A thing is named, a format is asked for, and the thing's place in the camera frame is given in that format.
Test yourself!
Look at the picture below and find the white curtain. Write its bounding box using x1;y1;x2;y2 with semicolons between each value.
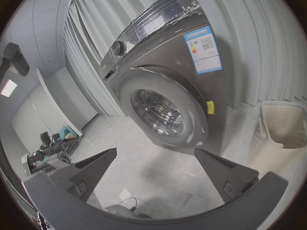
63;0;307;119

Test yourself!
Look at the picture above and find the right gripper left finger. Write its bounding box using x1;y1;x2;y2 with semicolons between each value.
63;148;117;202

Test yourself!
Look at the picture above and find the cream laundry basket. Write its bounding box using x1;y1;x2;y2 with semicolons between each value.
248;100;307;177

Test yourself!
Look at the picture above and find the grey washing machine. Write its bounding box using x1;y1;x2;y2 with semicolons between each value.
99;0;237;156

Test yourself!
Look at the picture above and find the white floor plate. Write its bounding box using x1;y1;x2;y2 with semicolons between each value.
119;188;131;201

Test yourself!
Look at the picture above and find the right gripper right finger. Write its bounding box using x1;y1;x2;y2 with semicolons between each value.
194;148;260;204

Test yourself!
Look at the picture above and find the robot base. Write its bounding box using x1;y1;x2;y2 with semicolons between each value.
104;204;152;219

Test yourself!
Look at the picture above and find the ceiling light panel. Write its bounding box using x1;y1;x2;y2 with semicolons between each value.
0;79;18;97

